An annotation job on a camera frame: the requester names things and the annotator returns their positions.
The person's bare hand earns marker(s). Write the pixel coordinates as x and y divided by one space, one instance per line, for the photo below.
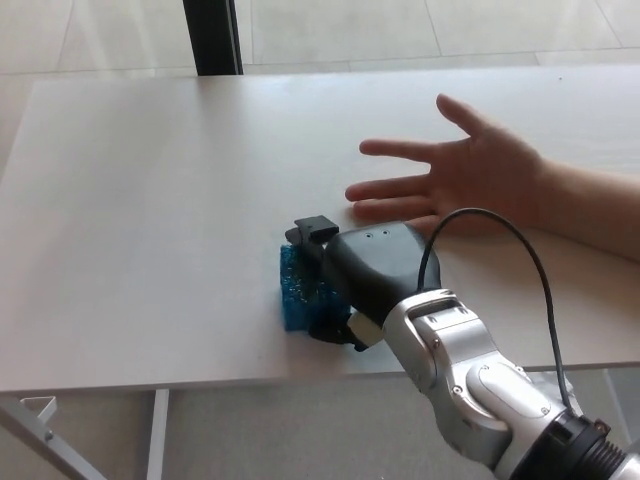
480 170

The person's bare forearm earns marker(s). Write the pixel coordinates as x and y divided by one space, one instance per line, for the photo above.
595 205

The grey diagonal table brace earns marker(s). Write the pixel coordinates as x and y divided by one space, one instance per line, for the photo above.
35 447

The white upright table leg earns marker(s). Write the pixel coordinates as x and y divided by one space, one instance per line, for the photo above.
158 435

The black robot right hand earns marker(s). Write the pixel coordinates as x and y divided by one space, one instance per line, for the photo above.
375 270

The black vertical pillar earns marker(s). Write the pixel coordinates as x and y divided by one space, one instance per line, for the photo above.
212 37

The grey slanted table leg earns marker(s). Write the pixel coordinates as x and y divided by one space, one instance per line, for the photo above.
622 405

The blue textured cube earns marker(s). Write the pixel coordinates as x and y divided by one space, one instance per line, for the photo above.
292 300

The white metal hook bracket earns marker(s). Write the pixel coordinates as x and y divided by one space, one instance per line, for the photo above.
47 407

